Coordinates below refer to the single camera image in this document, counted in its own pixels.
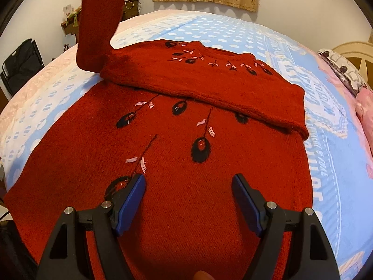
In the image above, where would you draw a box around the pink pillow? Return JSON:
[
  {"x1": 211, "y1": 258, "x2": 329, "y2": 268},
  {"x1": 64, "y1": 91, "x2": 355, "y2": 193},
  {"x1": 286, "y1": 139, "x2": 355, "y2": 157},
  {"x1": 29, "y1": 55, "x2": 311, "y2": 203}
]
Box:
[{"x1": 354, "y1": 89, "x2": 373, "y2": 140}]

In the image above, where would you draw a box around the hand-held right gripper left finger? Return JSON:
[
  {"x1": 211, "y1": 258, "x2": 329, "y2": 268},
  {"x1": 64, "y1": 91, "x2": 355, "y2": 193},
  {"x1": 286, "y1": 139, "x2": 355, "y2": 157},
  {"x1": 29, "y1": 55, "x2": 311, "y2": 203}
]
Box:
[{"x1": 37, "y1": 173, "x2": 146, "y2": 280}]

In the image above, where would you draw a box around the patterned pillow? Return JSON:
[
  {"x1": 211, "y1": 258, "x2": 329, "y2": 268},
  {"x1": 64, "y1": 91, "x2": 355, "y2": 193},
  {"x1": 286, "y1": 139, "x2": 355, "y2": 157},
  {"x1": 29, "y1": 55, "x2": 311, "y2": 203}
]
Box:
[{"x1": 318, "y1": 48, "x2": 369, "y2": 97}]

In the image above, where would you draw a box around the wooden dresser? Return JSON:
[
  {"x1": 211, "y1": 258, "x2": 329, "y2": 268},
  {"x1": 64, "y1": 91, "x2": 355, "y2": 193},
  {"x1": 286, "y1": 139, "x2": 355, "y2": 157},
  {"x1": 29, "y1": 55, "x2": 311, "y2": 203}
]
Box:
[{"x1": 61, "y1": 0, "x2": 143, "y2": 44}]

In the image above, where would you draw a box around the black bag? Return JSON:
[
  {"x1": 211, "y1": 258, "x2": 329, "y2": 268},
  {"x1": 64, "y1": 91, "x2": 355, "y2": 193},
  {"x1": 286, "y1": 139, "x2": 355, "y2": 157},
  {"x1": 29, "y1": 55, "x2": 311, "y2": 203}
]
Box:
[{"x1": 0, "y1": 38, "x2": 44, "y2": 97}]

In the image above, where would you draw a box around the cream headboard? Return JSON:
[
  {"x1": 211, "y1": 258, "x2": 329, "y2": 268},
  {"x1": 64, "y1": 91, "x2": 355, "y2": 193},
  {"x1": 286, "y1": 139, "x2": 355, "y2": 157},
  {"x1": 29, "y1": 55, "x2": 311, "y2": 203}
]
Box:
[{"x1": 332, "y1": 41, "x2": 373, "y2": 88}]

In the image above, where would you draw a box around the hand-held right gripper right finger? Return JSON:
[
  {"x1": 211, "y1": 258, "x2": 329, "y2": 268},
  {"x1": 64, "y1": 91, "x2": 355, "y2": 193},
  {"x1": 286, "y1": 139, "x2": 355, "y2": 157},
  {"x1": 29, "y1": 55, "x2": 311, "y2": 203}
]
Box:
[{"x1": 231, "y1": 173, "x2": 341, "y2": 280}]

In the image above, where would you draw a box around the red knit sweater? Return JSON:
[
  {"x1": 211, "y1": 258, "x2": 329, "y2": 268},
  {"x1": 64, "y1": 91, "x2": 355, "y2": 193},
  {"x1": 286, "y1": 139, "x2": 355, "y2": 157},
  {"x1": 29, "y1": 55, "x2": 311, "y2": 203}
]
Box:
[{"x1": 3, "y1": 0, "x2": 314, "y2": 280}]

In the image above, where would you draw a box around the blue printed blanket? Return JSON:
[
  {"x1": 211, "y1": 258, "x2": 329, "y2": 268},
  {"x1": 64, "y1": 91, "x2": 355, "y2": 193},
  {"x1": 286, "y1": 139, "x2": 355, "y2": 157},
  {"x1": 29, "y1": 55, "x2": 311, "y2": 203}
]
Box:
[{"x1": 0, "y1": 9, "x2": 373, "y2": 280}]

